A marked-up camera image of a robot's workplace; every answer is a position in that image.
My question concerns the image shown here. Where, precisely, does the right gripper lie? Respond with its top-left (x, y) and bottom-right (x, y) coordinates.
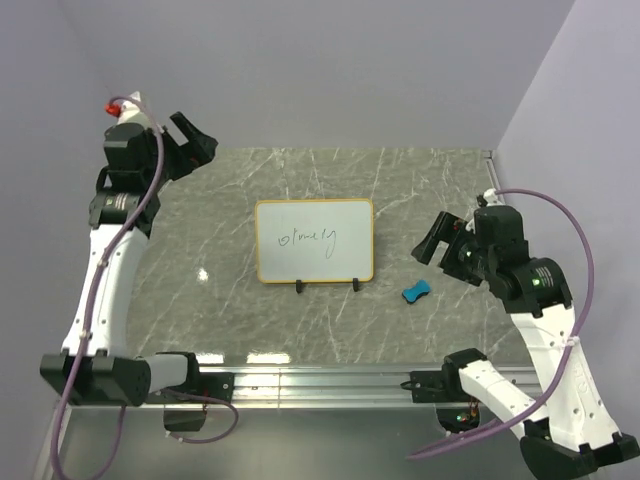
top-left (411, 210), bottom-right (496, 286)

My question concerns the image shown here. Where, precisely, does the blue whiteboard eraser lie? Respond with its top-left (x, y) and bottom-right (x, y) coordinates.
top-left (402, 280), bottom-right (431, 304)

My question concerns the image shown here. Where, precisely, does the yellow framed whiteboard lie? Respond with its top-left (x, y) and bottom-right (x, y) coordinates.
top-left (254, 198), bottom-right (375, 284)

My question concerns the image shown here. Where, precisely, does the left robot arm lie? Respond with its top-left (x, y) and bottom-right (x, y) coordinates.
top-left (40, 111), bottom-right (218, 406)

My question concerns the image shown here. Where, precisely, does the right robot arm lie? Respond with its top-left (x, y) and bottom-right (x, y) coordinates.
top-left (412, 205), bottom-right (639, 479)

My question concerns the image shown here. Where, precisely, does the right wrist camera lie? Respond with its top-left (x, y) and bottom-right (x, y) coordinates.
top-left (476, 188), bottom-right (502, 208)

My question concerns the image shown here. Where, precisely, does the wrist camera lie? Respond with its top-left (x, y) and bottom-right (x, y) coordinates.
top-left (476, 188), bottom-right (502, 208)
top-left (105, 91), bottom-right (151, 128)

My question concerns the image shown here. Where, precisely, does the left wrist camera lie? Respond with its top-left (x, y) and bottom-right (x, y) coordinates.
top-left (105, 91), bottom-right (151, 128)

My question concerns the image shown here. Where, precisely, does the wire whiteboard stand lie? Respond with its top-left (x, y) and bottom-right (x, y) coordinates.
top-left (294, 277), bottom-right (361, 294)

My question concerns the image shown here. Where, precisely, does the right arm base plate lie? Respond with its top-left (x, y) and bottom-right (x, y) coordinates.
top-left (400, 371), bottom-right (449, 404)

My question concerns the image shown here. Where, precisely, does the aluminium mounting rail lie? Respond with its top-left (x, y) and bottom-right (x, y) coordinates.
top-left (149, 364), bottom-right (546, 409)

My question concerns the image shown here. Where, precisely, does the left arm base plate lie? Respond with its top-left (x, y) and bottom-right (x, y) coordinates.
top-left (192, 370), bottom-right (235, 403)

